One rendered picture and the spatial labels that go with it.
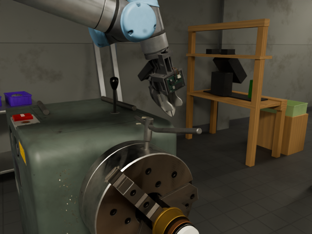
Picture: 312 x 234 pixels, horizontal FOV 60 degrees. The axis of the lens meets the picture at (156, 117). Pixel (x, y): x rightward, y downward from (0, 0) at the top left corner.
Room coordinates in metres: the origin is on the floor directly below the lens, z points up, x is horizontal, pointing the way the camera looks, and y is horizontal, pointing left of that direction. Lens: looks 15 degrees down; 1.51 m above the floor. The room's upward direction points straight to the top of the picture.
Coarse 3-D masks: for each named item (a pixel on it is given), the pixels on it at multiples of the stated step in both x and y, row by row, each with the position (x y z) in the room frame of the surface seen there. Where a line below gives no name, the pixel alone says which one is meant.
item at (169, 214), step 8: (168, 208) 0.58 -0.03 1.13; (176, 208) 0.59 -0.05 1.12; (160, 216) 0.56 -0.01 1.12; (168, 216) 0.56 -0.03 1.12; (176, 216) 0.55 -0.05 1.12; (184, 216) 0.56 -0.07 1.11; (152, 224) 0.58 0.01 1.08; (160, 224) 0.55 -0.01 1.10; (168, 224) 0.54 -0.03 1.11; (176, 224) 0.53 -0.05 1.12; (184, 224) 0.53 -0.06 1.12; (192, 224) 0.54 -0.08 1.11; (152, 232) 0.55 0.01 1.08; (160, 232) 0.54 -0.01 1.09; (168, 232) 0.52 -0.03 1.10; (176, 232) 0.51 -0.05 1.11
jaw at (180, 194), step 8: (184, 184) 0.71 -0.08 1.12; (176, 192) 0.68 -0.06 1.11; (184, 192) 0.67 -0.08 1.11; (192, 192) 0.68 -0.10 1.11; (160, 200) 0.66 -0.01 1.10; (168, 200) 0.65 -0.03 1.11; (176, 200) 0.64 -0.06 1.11; (184, 200) 0.64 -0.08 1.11; (192, 200) 0.68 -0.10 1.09; (184, 208) 0.61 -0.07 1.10
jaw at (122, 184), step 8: (112, 176) 0.61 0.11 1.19; (120, 176) 0.60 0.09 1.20; (112, 184) 0.59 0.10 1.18; (120, 184) 0.59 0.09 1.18; (128, 184) 0.58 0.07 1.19; (120, 192) 0.57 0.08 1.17; (128, 192) 0.57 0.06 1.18; (136, 192) 0.58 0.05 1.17; (144, 192) 0.59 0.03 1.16; (136, 200) 0.58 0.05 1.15; (144, 200) 0.57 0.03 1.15; (152, 200) 0.58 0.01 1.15; (144, 208) 0.57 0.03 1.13; (152, 208) 0.57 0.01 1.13; (160, 208) 0.57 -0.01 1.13; (152, 216) 0.56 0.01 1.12
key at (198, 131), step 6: (138, 120) 0.75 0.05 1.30; (144, 120) 0.73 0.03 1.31; (150, 126) 0.67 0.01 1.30; (162, 132) 0.61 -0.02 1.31; (168, 132) 0.59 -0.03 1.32; (174, 132) 0.56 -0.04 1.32; (180, 132) 0.54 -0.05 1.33; (186, 132) 0.52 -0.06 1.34; (192, 132) 0.50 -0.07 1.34; (198, 132) 0.48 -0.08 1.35
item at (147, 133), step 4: (148, 120) 0.69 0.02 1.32; (152, 120) 0.69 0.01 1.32; (148, 124) 0.69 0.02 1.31; (152, 124) 0.69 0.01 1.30; (144, 128) 0.69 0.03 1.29; (148, 128) 0.69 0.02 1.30; (144, 132) 0.69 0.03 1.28; (148, 132) 0.68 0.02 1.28; (144, 136) 0.69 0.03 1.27; (148, 136) 0.68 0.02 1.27; (144, 140) 0.69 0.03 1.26; (148, 140) 0.68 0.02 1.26; (144, 144) 0.69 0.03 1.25; (148, 144) 0.69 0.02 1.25; (144, 148) 0.69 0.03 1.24; (148, 148) 0.69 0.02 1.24
